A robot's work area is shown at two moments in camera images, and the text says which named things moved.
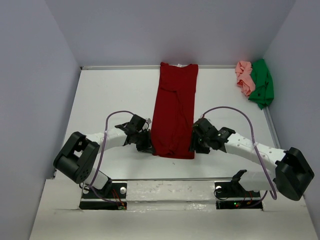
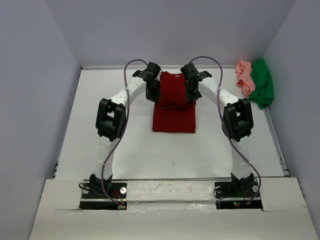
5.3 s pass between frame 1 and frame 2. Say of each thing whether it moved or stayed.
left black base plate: stayed
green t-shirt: stayed
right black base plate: stayed
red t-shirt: moved
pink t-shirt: stayed
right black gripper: moved
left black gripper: moved
